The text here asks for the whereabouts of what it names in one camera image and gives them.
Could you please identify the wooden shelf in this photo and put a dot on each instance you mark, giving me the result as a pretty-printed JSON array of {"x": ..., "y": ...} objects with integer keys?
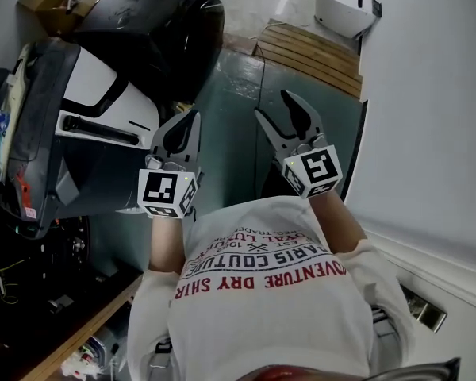
[{"x": 83, "y": 332}]

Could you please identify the large white and black machine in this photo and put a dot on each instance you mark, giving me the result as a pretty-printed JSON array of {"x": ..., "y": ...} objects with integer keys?
[{"x": 91, "y": 81}]

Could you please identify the person's left forearm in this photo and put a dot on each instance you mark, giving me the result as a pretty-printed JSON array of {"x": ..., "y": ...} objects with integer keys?
[{"x": 164, "y": 244}]

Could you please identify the white door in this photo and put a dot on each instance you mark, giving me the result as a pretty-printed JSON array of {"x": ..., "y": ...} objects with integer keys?
[{"x": 460, "y": 292}]

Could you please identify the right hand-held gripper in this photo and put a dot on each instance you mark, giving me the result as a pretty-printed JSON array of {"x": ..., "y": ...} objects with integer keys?
[{"x": 319, "y": 169}]

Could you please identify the open cardboard box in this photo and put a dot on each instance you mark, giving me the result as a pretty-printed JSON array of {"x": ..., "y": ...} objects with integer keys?
[{"x": 51, "y": 2}]

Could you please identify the white crumpled bag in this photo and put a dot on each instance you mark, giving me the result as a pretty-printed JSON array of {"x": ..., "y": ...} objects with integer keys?
[{"x": 79, "y": 365}]

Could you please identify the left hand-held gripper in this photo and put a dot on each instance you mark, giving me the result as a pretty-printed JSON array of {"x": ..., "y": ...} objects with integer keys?
[{"x": 158, "y": 191}]

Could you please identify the dark head mount rim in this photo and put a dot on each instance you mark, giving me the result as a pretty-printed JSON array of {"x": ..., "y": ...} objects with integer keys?
[{"x": 420, "y": 369}]

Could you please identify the beige fabric strip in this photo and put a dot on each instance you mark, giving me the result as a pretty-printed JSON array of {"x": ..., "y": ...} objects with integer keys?
[{"x": 14, "y": 93}]

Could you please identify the white domed robot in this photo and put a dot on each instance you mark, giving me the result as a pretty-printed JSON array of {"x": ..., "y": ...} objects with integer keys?
[{"x": 341, "y": 10}]

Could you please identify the wooden slat platform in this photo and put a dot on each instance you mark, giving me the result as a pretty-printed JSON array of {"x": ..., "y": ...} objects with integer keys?
[{"x": 309, "y": 54}]

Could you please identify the red tag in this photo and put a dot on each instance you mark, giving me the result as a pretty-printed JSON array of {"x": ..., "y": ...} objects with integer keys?
[{"x": 22, "y": 187}]

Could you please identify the white printed shirt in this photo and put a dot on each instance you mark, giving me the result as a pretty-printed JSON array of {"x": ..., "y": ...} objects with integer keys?
[{"x": 262, "y": 324}]

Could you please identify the person's right forearm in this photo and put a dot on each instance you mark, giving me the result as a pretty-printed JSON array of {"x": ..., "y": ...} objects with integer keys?
[{"x": 337, "y": 220}]

